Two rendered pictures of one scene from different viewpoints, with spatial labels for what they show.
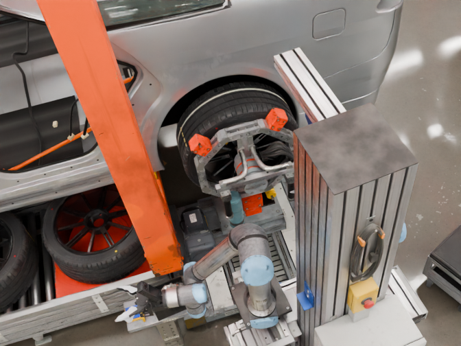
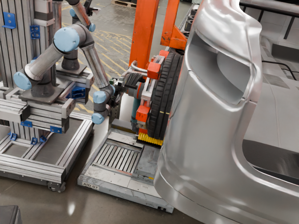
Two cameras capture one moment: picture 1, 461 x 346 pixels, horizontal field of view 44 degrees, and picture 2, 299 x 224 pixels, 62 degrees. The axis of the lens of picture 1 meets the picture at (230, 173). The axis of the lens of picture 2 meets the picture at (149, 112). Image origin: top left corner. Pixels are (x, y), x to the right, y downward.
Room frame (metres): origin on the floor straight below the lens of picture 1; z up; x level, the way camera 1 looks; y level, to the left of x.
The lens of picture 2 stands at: (2.39, -1.73, 1.73)
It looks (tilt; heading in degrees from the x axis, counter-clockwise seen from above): 32 degrees down; 105
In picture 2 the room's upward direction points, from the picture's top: 11 degrees clockwise
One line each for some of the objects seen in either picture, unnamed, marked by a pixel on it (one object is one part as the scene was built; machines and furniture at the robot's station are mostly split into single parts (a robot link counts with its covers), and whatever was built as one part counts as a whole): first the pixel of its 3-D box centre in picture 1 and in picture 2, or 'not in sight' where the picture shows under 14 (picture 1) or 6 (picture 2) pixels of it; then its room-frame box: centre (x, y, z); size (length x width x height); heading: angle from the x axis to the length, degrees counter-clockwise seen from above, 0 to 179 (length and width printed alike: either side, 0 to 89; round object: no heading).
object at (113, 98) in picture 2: not in sight; (109, 102); (1.75, -0.43, 0.86); 0.12 x 0.08 x 0.09; 98
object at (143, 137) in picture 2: (265, 180); (153, 139); (2.06, -0.20, 0.51); 0.29 x 0.06 x 0.06; 8
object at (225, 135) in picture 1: (246, 162); (151, 93); (1.94, -0.09, 0.85); 0.54 x 0.07 x 0.54; 98
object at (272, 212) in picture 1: (245, 195); (160, 150); (2.11, -0.07, 0.32); 0.40 x 0.30 x 0.28; 98
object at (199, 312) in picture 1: (195, 301); (78, 23); (1.05, 0.23, 1.12); 0.11 x 0.08 x 0.11; 179
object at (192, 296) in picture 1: (191, 294); (76, 12); (1.03, 0.22, 1.21); 0.11 x 0.08 x 0.09; 89
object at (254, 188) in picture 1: (250, 171); (143, 90); (1.87, -0.10, 0.85); 0.21 x 0.14 x 0.14; 8
